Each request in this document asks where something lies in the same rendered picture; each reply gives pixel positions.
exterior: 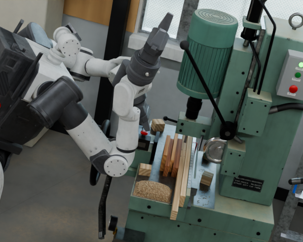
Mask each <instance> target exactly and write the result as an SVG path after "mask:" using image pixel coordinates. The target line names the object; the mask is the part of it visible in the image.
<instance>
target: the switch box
mask: <svg viewBox="0 0 303 242"><path fill-rule="evenodd" d="M299 62H303V52H299V51H295V50H291V49H288V51H287V54H286V57H285V60H284V63H283V66H282V69H281V72H280V76H279V79H278V82H277V86H276V93H277V95H279V96H284V97H290V98H294V99H298V100H303V71H300V70H296V69H295V68H296V67H298V68H303V67H299V65H298V64H299ZM296 72H300V73H301V74H302V75H301V77H300V78H296V77H295V76H294V74H295V73H296ZM292 78H296V79H300V82H299V81H294V80H292ZM291 85H295V86H297V88H298V90H297V92H296V93H294V94H296V95H295V96H292V95H287V93H288V92H289V93H290V91H289V87H290V86H291Z"/></svg>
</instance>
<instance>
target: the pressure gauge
mask: <svg viewBox="0 0 303 242"><path fill-rule="evenodd" d="M117 221H118V217H117V216H112V215H111V216H110V220H109V224H108V230H110V231H113V235H114V234H115V233H117V229H118V228H117V227H116V225H117Z"/></svg>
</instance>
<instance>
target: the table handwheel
mask: <svg viewBox="0 0 303 242"><path fill-rule="evenodd" d="M110 129H111V122H110V121H109V120H105V121H104V122H103V123H102V125H101V130H102V132H103V133H104V134H105V136H106V137H107V138H109V136H110ZM99 177H100V173H99V172H98V171H97V170H96V168H95V167H94V166H93V165H92V164H91V169H90V176H89V183H90V185H92V186H95V185H96V184H97V182H98V180H99Z"/></svg>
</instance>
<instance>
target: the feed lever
mask: <svg viewBox="0 0 303 242"><path fill-rule="evenodd" d="M180 48H181V49H182V50H185V51H186V53H187V55H188V57H189V59H190V61H191V63H192V65H193V67H194V69H195V71H196V73H197V75H198V77H199V79H200V81H201V83H202V85H203V87H204V89H205V91H206V93H207V95H208V97H209V99H210V101H211V103H212V105H213V107H214V109H215V110H216V112H217V114H218V116H219V118H220V120H221V122H222V124H221V125H220V136H221V138H222V139H224V140H231V139H235V140H236V141H237V142H238V143H240V144H242V143H243V141H242V140H241V139H240V138H239V137H237V136H236V127H235V124H234V123H232V122H230V121H225V120H224V118H223V116H222V114H221V112H220V110H219V108H218V106H217V104H216V102H215V100H214V98H213V96H212V94H211V92H210V90H209V88H208V86H207V84H206V82H205V80H204V78H203V76H202V74H201V72H200V70H199V68H198V66H197V64H196V62H195V60H194V58H193V56H192V54H191V52H190V50H189V42H188V41H186V40H183V41H181V42H180Z"/></svg>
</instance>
